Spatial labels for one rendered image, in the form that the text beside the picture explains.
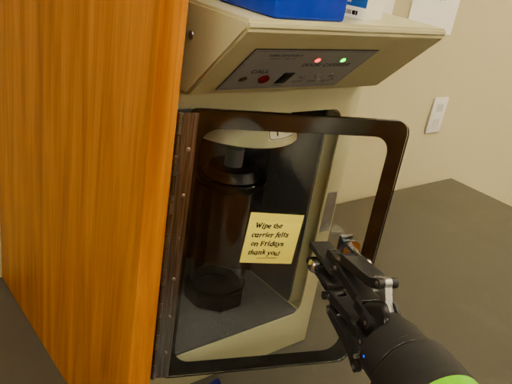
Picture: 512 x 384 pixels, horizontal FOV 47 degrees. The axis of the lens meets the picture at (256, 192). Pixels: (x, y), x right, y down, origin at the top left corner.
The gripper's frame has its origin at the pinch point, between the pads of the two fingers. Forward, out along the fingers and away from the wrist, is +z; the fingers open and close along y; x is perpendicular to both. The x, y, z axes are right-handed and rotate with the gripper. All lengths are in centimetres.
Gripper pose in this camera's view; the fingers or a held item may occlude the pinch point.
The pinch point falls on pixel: (328, 264)
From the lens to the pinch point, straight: 78.5
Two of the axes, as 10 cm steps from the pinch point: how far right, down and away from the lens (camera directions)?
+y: 1.5, -9.0, -4.0
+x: -9.4, -0.1, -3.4
